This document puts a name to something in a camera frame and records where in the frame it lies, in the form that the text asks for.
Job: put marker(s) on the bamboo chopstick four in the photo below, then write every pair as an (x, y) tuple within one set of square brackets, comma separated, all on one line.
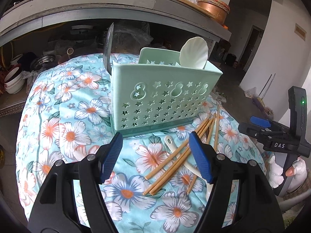
[(204, 156)]

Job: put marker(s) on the white shell-shaped spoon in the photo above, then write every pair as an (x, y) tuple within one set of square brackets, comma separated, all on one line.
[(194, 53)]

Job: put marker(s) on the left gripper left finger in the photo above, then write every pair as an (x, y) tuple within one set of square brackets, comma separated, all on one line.
[(94, 170)]

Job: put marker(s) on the stack of white bowls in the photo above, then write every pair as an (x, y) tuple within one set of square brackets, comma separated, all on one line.
[(13, 81)]

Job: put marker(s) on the bamboo chopstick two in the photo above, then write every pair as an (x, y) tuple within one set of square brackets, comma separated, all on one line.
[(178, 161)]

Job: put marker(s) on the grey concrete counter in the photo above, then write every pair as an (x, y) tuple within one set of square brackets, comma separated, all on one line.
[(31, 15)]

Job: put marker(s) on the floral blue quilt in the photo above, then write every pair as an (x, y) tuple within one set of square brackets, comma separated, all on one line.
[(67, 116)]

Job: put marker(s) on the bamboo chopstick five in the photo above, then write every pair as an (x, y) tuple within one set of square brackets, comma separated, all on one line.
[(217, 128)]

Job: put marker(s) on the mint green utensil holder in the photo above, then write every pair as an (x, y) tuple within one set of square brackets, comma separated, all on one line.
[(157, 93)]

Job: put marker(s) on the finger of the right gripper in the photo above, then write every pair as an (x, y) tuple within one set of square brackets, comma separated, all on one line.
[(260, 122)]

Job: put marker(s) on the bamboo chopstick one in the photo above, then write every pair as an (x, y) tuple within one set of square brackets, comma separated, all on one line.
[(200, 132)]

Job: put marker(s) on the bamboo chopstick three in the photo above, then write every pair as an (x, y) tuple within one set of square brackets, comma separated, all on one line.
[(182, 164)]

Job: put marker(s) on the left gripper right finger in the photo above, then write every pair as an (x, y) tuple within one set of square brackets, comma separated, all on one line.
[(217, 170)]

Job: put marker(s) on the copper coloured pot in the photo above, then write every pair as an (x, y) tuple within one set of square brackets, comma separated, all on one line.
[(217, 8)]

